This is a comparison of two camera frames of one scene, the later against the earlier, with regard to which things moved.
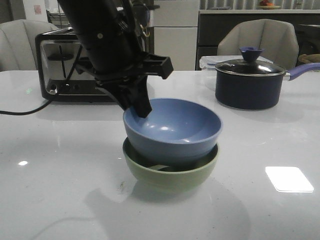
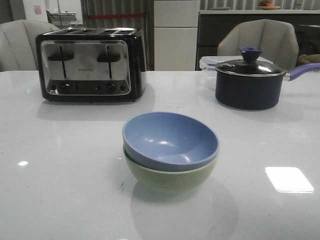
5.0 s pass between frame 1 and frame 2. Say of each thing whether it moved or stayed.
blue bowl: moved
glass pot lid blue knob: stayed
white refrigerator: stayed
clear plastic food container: stayed
